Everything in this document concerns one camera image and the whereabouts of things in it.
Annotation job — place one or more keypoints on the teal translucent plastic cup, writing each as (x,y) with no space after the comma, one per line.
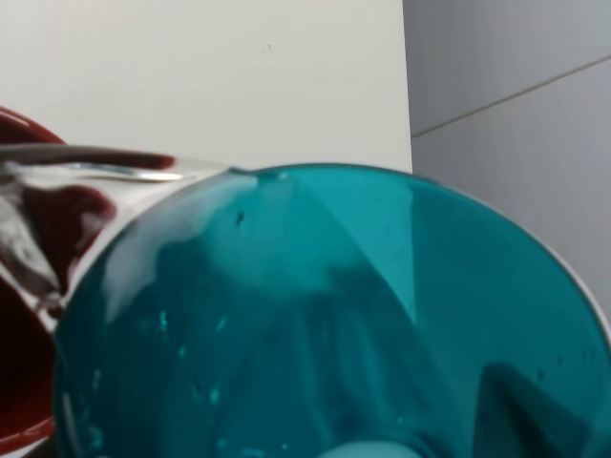
(323,311)

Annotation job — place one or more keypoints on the red plastic cup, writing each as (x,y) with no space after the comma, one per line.
(45,232)

